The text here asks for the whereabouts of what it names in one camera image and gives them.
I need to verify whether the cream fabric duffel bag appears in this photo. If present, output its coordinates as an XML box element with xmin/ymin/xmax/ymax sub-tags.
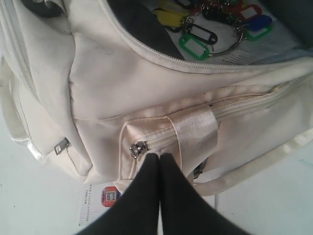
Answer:
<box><xmin>0</xmin><ymin>0</ymin><xmax>313</xmax><ymax>196</ymax></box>

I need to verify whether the white paper hang tag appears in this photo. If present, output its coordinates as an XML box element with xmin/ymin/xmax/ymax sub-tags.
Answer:
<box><xmin>79</xmin><ymin>183</ymin><xmax>122</xmax><ymax>226</ymax></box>

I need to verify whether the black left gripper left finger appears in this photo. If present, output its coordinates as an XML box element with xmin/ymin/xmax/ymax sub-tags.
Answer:
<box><xmin>78</xmin><ymin>153</ymin><xmax>159</xmax><ymax>235</ymax></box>

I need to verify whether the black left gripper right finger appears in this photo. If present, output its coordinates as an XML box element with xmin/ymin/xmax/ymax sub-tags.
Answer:
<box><xmin>159</xmin><ymin>153</ymin><xmax>241</xmax><ymax>235</ymax></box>

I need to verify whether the white printed paper sheet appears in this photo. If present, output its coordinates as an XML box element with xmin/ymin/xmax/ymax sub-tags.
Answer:
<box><xmin>166</xmin><ymin>4</ymin><xmax>301</xmax><ymax>68</ymax></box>

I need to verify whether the colourful key tag bunch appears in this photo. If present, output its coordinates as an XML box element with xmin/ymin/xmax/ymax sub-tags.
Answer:
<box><xmin>152</xmin><ymin>0</ymin><xmax>273</xmax><ymax>61</ymax></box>

